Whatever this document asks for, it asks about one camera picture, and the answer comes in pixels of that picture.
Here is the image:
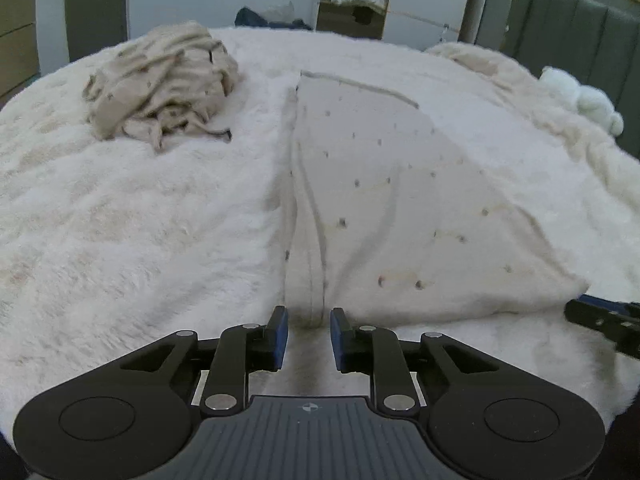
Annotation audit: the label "white plastic bag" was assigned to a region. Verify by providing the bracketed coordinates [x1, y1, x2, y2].
[264, 1, 297, 23]

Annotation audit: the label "olive grey door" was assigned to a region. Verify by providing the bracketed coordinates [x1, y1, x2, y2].
[65, 0, 128, 61]

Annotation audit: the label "cream fluffy blanket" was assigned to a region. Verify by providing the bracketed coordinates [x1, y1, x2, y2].
[425, 41, 640, 211]

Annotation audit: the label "grey upholstered headboard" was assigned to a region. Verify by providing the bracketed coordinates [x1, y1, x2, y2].
[502, 0, 640, 116]

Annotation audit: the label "beige dotted pajama shirt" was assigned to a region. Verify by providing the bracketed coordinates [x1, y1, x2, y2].
[82, 21, 241, 155]

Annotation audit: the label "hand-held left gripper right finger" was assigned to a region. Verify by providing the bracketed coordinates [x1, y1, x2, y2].
[330, 307, 521, 417]

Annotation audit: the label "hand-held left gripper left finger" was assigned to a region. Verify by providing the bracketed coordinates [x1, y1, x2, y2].
[100, 306, 290, 417]

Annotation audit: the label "white plush toy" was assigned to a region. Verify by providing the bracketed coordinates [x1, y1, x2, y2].
[537, 66, 626, 136]

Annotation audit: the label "dark blue cloth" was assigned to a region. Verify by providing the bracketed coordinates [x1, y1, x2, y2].
[234, 6, 313, 31]

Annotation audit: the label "beige dotted pajama pants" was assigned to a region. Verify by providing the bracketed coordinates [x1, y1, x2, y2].
[280, 70, 591, 331]

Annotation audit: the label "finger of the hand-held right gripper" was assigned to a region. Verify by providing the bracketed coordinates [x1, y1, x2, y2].
[564, 296, 640, 361]

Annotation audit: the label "white fluffy bed blanket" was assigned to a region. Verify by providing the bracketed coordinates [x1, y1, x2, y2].
[0, 25, 640, 461]

